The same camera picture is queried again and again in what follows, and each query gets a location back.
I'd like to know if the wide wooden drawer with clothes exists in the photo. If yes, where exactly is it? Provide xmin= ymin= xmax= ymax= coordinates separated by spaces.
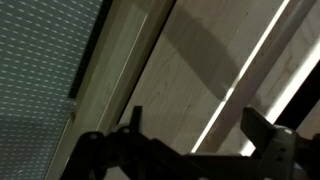
xmin=118 ymin=0 xmax=288 ymax=156

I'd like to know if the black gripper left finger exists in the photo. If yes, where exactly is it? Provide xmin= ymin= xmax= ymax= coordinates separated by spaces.
xmin=63 ymin=105 xmax=186 ymax=180

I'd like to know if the wooden drawer, barely open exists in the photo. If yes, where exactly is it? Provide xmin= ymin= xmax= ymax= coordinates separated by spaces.
xmin=44 ymin=0 xmax=176 ymax=180

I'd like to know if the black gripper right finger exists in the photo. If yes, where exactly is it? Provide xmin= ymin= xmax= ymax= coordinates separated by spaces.
xmin=241 ymin=106 xmax=320 ymax=180

